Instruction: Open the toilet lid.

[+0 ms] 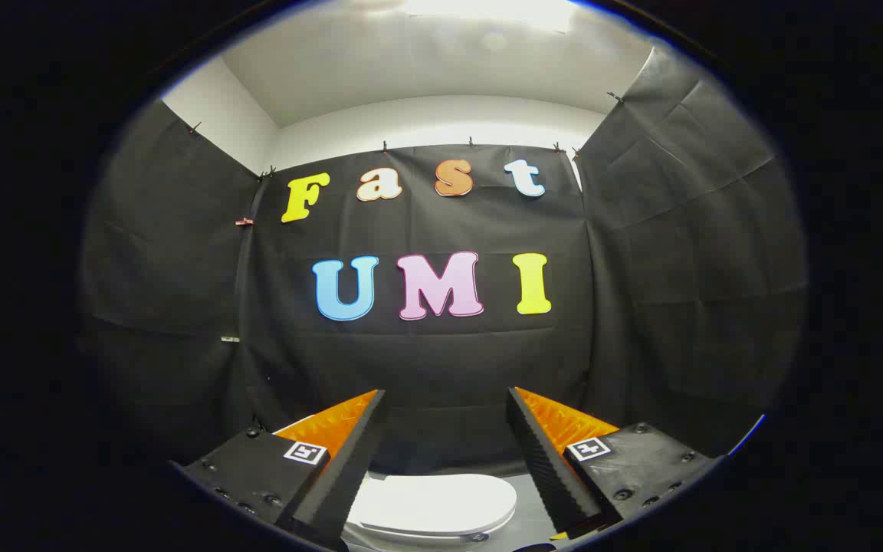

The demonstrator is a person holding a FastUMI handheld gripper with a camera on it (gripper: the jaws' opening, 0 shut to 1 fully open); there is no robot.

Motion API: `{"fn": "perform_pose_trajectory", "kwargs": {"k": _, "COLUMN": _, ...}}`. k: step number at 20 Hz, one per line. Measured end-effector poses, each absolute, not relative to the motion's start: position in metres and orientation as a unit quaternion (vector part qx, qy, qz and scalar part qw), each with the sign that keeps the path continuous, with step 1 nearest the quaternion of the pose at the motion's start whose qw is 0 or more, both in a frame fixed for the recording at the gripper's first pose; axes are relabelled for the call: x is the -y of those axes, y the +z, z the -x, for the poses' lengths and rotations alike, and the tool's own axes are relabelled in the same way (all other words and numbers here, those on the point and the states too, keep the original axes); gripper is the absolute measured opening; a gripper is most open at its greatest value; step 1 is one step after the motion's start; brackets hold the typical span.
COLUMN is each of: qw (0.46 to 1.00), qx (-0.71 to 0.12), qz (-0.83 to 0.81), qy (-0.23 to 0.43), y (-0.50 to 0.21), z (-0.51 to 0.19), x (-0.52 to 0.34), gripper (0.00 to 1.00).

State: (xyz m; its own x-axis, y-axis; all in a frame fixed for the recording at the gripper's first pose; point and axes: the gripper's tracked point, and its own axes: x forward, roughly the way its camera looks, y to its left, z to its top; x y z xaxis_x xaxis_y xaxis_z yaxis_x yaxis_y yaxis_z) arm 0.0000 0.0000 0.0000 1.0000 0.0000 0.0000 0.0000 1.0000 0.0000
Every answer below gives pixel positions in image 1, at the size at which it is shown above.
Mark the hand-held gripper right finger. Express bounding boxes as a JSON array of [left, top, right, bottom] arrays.
[[506, 386, 726, 541]]

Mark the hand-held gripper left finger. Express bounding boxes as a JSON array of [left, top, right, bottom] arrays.
[[169, 389, 392, 551]]

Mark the black backdrop cloth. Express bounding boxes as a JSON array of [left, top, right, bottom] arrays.
[[77, 42, 809, 476]]

